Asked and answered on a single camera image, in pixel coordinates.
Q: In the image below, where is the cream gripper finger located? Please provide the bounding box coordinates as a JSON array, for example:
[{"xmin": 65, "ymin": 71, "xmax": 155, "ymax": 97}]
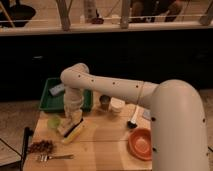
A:
[{"xmin": 57, "ymin": 119, "xmax": 74, "ymax": 136}]

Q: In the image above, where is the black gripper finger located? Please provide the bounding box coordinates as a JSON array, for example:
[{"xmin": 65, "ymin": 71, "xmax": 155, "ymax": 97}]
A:
[{"xmin": 64, "ymin": 119, "xmax": 83, "ymax": 137}]

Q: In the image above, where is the blue grey eraser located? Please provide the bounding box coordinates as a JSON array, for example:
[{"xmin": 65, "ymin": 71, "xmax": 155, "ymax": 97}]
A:
[{"xmin": 49, "ymin": 84, "xmax": 64, "ymax": 96}]

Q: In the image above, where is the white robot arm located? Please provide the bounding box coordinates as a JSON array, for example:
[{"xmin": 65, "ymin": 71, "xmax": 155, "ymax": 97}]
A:
[{"xmin": 60, "ymin": 63, "xmax": 210, "ymax": 171}]

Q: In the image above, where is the green plastic cup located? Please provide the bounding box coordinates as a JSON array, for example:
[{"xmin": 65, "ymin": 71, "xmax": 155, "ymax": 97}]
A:
[{"xmin": 47, "ymin": 116, "xmax": 60, "ymax": 129}]

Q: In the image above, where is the dark metal cup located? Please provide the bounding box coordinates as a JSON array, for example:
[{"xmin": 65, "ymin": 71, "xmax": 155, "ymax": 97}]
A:
[{"xmin": 99, "ymin": 95, "xmax": 111, "ymax": 111}]

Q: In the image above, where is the yellow banana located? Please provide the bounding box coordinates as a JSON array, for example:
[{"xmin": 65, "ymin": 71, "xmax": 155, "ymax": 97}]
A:
[{"xmin": 61, "ymin": 121, "xmax": 85, "ymax": 144}]

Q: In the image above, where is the green plastic tray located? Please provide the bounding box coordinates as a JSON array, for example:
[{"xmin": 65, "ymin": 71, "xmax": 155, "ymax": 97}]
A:
[{"xmin": 39, "ymin": 77, "xmax": 93, "ymax": 113}]

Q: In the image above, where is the brown grape bunch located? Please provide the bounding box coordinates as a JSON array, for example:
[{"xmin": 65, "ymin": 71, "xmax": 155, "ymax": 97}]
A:
[{"xmin": 27, "ymin": 140, "xmax": 54, "ymax": 153}]

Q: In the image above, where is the silver fork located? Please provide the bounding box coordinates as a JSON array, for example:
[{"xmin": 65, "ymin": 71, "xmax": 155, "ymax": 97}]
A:
[{"xmin": 36, "ymin": 154, "xmax": 74, "ymax": 162}]

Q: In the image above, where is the black table clamp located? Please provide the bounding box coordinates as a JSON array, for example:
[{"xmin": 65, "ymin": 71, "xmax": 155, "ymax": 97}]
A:
[{"xmin": 20, "ymin": 127, "xmax": 33, "ymax": 171}]

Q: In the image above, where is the white round container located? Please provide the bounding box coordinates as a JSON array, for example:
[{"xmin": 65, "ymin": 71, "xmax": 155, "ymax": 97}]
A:
[{"xmin": 110, "ymin": 98, "xmax": 125, "ymax": 113}]

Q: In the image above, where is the white black brush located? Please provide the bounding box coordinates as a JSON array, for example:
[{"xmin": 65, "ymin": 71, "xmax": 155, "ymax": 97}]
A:
[{"xmin": 127, "ymin": 106, "xmax": 139, "ymax": 129}]

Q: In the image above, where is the orange bowl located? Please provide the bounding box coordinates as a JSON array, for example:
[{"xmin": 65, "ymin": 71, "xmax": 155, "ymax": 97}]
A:
[{"xmin": 128, "ymin": 128, "xmax": 152, "ymax": 161}]

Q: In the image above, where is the black cable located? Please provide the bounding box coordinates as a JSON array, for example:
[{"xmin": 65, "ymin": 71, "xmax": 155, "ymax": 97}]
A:
[{"xmin": 0, "ymin": 138, "xmax": 23, "ymax": 158}]

